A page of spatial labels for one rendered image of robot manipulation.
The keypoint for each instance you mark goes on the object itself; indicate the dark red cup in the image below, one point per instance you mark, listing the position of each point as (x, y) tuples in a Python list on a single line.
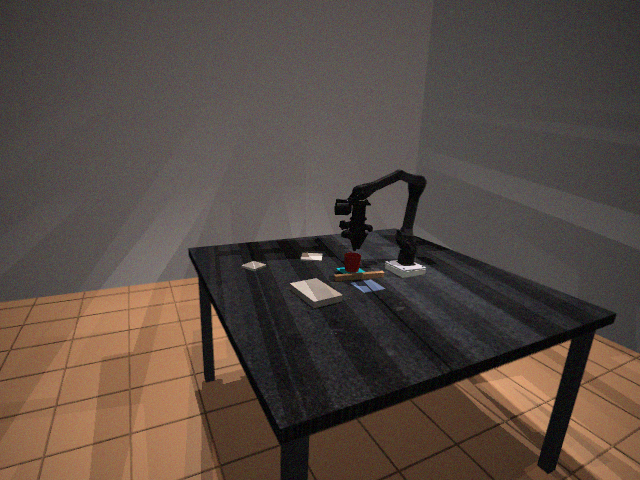
[(352, 262)]

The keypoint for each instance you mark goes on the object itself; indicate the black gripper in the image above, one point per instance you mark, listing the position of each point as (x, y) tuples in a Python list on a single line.
[(357, 235)]

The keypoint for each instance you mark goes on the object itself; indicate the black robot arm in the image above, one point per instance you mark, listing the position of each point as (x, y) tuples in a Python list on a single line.
[(404, 236)]

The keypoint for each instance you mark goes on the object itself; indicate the beige rectangular block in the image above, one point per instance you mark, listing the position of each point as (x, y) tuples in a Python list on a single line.
[(315, 292)]

